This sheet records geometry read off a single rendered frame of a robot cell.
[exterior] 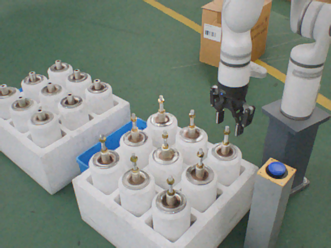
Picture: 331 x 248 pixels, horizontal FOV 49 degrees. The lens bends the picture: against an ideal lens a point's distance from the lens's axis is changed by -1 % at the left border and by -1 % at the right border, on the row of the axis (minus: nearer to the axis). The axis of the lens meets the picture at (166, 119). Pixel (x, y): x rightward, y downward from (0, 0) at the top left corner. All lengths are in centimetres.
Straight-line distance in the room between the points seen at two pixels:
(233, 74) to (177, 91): 92
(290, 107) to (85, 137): 68
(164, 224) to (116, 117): 56
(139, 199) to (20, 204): 51
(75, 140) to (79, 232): 30
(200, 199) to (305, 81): 42
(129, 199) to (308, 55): 59
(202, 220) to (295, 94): 43
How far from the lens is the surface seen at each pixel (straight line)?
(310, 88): 108
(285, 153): 118
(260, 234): 106
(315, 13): 100
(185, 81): 185
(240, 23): 79
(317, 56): 102
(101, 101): 133
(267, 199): 96
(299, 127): 111
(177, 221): 91
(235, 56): 84
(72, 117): 128
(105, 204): 103
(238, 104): 92
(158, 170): 102
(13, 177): 145
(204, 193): 97
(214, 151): 105
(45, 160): 124
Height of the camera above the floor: 95
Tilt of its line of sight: 37 degrees down
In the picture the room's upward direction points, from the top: 2 degrees counter-clockwise
